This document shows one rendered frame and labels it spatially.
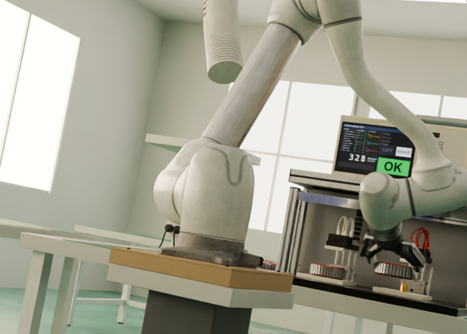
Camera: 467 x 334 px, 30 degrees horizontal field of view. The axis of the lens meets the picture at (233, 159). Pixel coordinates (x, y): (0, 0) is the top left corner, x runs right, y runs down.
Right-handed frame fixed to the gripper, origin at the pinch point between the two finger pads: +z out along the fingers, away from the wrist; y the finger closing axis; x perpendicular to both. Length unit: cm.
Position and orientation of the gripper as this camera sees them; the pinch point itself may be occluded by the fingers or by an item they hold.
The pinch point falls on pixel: (395, 269)
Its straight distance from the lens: 254.6
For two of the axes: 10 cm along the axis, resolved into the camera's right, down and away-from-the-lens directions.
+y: 9.0, 1.2, -4.2
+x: 3.5, -7.7, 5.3
